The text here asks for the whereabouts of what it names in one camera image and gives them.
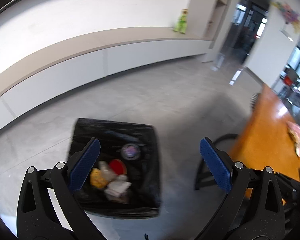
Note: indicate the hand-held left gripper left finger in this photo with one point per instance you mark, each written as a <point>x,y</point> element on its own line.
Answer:
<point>85,165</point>

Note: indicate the white low cabinet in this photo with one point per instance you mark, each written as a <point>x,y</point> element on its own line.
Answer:
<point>65,62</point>

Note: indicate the yellow printed paper cup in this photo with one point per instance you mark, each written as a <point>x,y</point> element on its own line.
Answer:
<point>97,177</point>

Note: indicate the crumpled white paper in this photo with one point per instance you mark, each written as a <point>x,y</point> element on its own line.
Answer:
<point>116,188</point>

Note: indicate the colourful wall decoration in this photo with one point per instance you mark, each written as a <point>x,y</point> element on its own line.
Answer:
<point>290,12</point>

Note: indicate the white wall shelf unit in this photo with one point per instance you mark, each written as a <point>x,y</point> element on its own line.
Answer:
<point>220,17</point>

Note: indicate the round clear lid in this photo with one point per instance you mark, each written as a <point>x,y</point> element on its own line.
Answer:
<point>130,151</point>

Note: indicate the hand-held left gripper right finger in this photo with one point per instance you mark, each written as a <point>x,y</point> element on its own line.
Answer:
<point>216,165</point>

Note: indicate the green dinosaur toy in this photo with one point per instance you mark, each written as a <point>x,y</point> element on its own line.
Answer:
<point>182,22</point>

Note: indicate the trash bin with black bag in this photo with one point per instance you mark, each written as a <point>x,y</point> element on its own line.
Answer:
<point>140,135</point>

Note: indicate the red round packaging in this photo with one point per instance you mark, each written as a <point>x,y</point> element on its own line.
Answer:
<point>117,166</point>

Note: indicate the colourful snack packet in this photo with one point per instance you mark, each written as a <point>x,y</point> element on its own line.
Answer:
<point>296,132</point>

